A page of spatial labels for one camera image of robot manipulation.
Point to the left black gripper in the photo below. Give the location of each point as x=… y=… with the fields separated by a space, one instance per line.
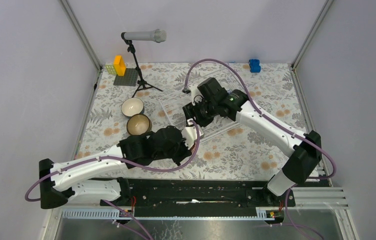
x=186 y=152

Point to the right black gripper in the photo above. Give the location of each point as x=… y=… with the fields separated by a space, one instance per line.
x=191 y=110

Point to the black glazed patterned bowl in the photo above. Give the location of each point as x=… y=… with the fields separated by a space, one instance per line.
x=138 y=124

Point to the teal bowl cream interior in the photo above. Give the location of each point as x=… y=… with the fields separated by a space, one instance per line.
x=132 y=106

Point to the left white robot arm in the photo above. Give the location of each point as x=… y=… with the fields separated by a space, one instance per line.
x=75 y=181

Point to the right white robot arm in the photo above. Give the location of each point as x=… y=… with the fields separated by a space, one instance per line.
x=298 y=146

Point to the floral table mat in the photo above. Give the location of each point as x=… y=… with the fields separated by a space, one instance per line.
x=258 y=159

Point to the black microphone tripod stand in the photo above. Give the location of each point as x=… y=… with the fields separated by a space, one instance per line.
x=142 y=83

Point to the grey toy baseplate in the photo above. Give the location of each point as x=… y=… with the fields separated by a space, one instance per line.
x=129 y=79

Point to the blue toy block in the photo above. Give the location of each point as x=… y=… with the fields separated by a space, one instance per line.
x=254 y=66

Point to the grey microphone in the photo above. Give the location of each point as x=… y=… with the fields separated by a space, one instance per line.
x=157 y=36

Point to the yellow toy block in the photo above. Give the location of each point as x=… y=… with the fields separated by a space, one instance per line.
x=119 y=65

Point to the light green toy block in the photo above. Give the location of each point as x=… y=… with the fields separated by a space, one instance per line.
x=110 y=68

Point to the white wire dish rack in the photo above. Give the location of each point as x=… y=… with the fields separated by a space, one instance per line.
x=222 y=131

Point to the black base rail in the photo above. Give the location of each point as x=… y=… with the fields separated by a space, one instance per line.
x=160 y=198

